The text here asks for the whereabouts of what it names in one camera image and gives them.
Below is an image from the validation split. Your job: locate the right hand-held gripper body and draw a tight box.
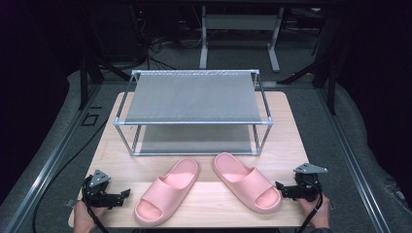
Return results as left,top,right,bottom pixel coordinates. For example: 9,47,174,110
292,162,328,203

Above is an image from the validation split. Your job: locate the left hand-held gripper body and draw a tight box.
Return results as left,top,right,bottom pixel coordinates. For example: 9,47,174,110
82,169,115,209

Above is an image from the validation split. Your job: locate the pink foam slipper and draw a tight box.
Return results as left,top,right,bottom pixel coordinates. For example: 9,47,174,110
133,157,201,227
211,151,283,215

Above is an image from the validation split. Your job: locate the grey two-tier shoe rack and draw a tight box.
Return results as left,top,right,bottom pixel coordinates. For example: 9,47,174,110
113,68,275,157

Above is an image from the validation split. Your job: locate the person's right hand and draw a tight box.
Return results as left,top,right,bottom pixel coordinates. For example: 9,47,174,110
296,193,331,229

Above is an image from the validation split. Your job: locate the person's left hand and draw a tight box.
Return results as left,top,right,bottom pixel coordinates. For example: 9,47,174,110
73,199,109,233

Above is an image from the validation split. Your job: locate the black metal stand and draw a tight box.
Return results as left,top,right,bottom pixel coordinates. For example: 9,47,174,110
79,54,131,111
277,54,338,115

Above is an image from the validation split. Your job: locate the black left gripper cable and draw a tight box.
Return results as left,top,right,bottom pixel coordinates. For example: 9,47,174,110
81,176,111,233

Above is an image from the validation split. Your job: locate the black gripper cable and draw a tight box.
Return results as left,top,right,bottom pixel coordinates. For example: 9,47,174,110
294,180,325,233
81,176,111,233

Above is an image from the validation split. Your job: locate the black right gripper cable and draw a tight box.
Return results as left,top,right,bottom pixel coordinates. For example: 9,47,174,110
294,180,325,233

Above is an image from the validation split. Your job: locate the aluminium floor rail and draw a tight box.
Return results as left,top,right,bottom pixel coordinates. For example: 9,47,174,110
0,83,102,233
316,86,393,233

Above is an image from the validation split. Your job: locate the tangle of black cables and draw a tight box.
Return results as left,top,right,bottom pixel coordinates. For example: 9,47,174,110
146,34,179,71

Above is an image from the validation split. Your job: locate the grey metal desk frame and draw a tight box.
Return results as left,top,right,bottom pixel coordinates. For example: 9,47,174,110
198,5,286,73

